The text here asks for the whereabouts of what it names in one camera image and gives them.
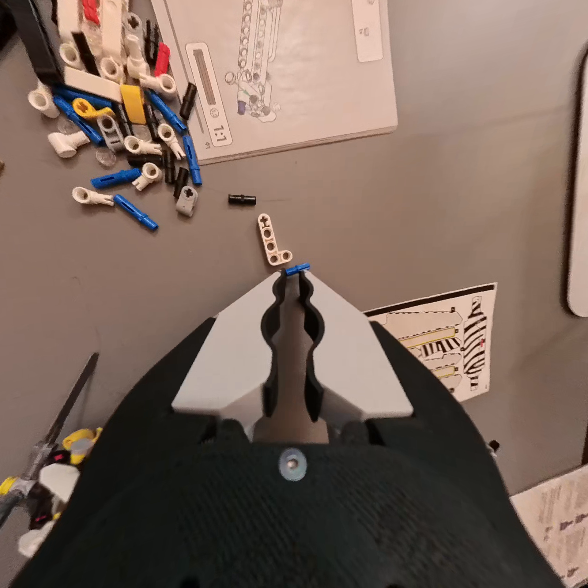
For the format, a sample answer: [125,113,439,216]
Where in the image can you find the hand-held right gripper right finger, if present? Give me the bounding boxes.
[298,270,414,443]

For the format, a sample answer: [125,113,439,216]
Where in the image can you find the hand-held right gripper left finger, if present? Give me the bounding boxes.
[171,270,285,442]

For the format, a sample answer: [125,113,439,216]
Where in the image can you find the lego helicopter model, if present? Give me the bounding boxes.
[0,350,105,559]

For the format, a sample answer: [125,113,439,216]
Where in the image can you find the white L-shaped lego beam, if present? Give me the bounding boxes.
[257,213,294,267]

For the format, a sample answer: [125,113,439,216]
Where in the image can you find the white lego axle connector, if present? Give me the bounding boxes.
[72,186,115,206]
[132,162,163,192]

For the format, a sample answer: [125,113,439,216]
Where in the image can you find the lego instruction booklet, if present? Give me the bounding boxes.
[151,0,398,166]

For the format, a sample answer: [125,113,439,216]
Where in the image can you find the zebra striped sticker sheet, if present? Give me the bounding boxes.
[362,282,498,403]

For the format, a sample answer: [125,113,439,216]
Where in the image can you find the pile of small lego pieces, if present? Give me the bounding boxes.
[27,0,204,187]

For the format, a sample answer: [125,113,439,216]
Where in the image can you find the printed paper leaflet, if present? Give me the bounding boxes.
[509,463,588,588]

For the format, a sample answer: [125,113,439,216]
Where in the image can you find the black toothed lego beam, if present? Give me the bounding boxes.
[8,0,66,84]

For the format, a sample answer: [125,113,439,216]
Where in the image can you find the grey lego connector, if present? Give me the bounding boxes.
[175,185,199,217]

